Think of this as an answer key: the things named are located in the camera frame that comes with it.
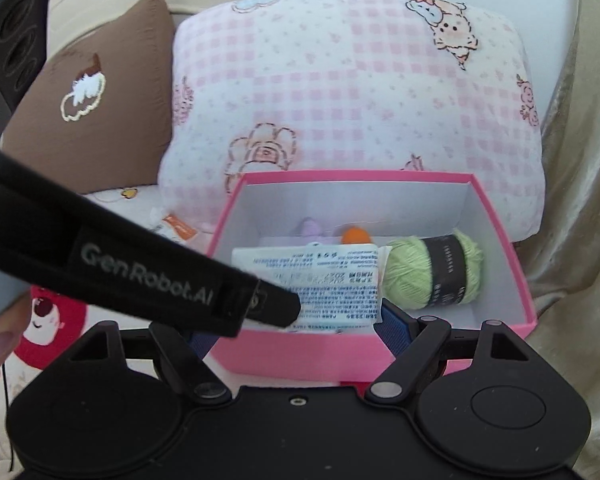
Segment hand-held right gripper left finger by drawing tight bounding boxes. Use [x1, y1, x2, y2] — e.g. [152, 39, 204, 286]
[70, 321, 233, 405]

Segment pink cardboard box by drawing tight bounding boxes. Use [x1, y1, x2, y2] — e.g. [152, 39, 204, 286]
[203, 170, 537, 386]

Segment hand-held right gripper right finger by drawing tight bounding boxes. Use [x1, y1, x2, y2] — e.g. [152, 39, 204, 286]
[365, 300, 536, 403]

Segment purple plush toy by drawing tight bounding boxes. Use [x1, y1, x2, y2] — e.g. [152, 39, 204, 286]
[292, 216, 331, 241]

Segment white packet with orange label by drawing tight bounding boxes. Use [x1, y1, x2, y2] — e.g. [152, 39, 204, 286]
[152, 207, 198, 243]

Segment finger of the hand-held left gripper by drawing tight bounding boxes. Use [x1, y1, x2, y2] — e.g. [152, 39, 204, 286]
[225, 280, 301, 337]

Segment beige shiny curtain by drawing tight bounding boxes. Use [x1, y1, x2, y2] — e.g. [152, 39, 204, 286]
[520, 0, 600, 480]

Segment pink checked pillow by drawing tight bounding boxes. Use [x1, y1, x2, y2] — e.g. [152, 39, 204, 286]
[159, 0, 546, 243]

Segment white wipes packet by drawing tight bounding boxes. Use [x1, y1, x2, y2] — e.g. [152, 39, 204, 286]
[231, 242, 385, 333]

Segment green yarn ball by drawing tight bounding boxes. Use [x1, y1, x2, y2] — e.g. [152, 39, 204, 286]
[382, 228, 485, 309]

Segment black cable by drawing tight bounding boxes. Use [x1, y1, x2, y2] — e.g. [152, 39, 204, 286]
[0, 360, 16, 471]

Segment brown pillow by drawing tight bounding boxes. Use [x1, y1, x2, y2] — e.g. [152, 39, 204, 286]
[2, 0, 176, 196]

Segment person's left hand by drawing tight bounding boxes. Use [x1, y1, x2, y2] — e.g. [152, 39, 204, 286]
[0, 295, 31, 401]

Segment orange felt ball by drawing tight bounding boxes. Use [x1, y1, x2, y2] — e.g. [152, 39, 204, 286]
[341, 227, 373, 246]

